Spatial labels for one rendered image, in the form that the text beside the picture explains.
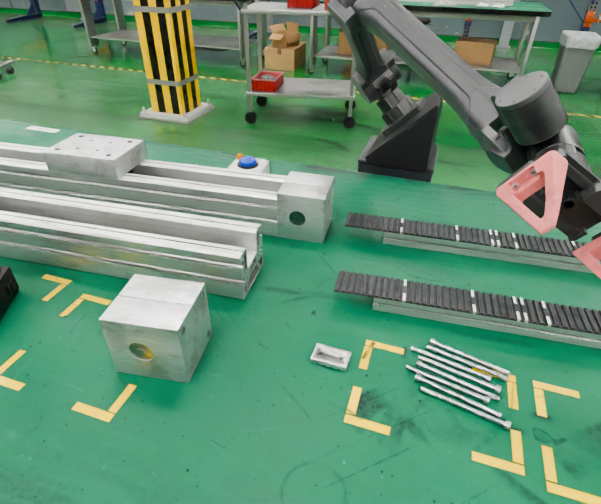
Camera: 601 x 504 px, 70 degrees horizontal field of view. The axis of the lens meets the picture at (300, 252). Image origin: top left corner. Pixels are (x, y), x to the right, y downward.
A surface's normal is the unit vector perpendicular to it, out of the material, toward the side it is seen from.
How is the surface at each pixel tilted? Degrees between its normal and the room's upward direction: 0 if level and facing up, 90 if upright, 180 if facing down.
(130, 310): 0
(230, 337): 0
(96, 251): 90
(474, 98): 48
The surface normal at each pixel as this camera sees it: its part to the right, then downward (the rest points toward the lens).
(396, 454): 0.01, -0.82
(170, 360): -0.18, 0.57
